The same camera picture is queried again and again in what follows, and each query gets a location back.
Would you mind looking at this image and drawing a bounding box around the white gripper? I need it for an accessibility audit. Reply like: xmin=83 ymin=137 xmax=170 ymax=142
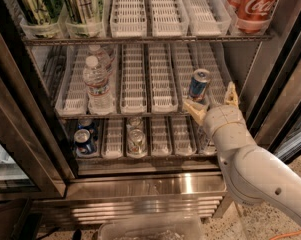
xmin=183 ymin=82 xmax=254 ymax=151

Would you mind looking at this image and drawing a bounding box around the blue silver energy drink can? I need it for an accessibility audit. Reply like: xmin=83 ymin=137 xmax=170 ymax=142
xmin=188 ymin=68 xmax=212 ymax=103

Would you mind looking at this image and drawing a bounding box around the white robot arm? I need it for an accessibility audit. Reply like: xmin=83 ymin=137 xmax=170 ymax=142
xmin=183 ymin=83 xmax=301 ymax=227

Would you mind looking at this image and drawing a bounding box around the brown tea bottle white cap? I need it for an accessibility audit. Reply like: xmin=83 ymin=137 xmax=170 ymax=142
xmin=197 ymin=126 xmax=217 ymax=156

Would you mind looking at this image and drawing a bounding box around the middle shelf white tray rightmost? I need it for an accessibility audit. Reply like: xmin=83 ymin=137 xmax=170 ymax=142
xmin=197 ymin=43 xmax=234 ymax=106

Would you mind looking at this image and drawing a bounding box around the shelf white tray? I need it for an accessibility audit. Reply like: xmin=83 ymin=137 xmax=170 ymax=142
xmin=120 ymin=44 xmax=147 ymax=114
xmin=148 ymin=0 xmax=189 ymax=37
xmin=183 ymin=0 xmax=231 ymax=37
xmin=197 ymin=43 xmax=234 ymax=106
xmin=110 ymin=0 xmax=147 ymax=38
xmin=148 ymin=44 xmax=178 ymax=113
xmin=55 ymin=46 xmax=88 ymax=117

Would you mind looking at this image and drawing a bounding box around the fridge glass door right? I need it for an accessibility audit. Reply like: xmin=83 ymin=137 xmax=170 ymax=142
xmin=247 ymin=16 xmax=301 ymax=164

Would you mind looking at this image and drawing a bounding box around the front clear water bottle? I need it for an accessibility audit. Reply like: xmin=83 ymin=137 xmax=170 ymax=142
xmin=83 ymin=55 xmax=114 ymax=115

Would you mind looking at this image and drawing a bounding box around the clear water bottle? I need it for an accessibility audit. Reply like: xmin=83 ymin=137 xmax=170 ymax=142
xmin=88 ymin=45 xmax=112 ymax=73
xmin=83 ymin=55 xmax=114 ymax=115

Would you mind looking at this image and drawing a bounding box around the rear clear water bottle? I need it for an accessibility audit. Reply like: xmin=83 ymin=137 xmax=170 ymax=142
xmin=88 ymin=45 xmax=112 ymax=73

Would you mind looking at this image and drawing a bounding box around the stainless steel display fridge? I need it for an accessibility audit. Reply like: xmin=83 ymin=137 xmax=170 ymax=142
xmin=0 ymin=0 xmax=301 ymax=227

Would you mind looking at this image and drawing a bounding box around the middle shelf white tray leftmost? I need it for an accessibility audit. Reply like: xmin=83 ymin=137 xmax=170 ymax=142
xmin=55 ymin=46 xmax=88 ymax=117

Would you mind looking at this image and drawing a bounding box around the silver soda can rear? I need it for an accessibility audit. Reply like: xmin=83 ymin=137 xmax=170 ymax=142
xmin=127 ymin=117 xmax=144 ymax=130

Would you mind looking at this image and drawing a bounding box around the silver soda can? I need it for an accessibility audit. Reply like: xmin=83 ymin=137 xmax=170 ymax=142
xmin=128 ymin=129 xmax=146 ymax=155
xmin=127 ymin=117 xmax=144 ymax=130

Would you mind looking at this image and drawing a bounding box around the silver soda can front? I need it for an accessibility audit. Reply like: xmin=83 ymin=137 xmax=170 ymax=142
xmin=128 ymin=129 xmax=146 ymax=155

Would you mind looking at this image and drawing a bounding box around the red cola can front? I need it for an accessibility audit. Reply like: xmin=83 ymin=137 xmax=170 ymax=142
xmin=237 ymin=0 xmax=276 ymax=33

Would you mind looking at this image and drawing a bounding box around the clear plastic bin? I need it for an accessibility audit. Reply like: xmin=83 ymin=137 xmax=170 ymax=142
xmin=98 ymin=213 xmax=206 ymax=240

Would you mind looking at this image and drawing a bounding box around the blue soda can rear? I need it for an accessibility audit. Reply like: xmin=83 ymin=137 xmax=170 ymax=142
xmin=78 ymin=118 xmax=98 ymax=139

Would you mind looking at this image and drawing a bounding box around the blue soda can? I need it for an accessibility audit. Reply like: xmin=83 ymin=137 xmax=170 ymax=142
xmin=78 ymin=118 xmax=98 ymax=139
xmin=74 ymin=129 xmax=96 ymax=155

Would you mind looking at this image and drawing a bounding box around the blue soda can front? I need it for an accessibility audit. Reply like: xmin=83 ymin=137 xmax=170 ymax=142
xmin=74 ymin=129 xmax=96 ymax=155

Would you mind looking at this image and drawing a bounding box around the green tall can right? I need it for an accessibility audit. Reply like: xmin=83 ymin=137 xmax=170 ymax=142
xmin=64 ymin=0 xmax=103 ymax=37

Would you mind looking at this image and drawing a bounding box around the green tall can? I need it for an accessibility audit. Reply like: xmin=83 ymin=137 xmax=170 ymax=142
xmin=17 ymin=0 xmax=63 ymax=38
xmin=64 ymin=0 xmax=103 ymax=37

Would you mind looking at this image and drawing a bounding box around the green tall can left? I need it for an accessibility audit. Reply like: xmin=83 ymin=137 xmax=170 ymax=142
xmin=17 ymin=0 xmax=63 ymax=38

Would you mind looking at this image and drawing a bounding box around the orange power cable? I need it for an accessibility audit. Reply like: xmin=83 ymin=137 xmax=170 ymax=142
xmin=269 ymin=229 xmax=301 ymax=240

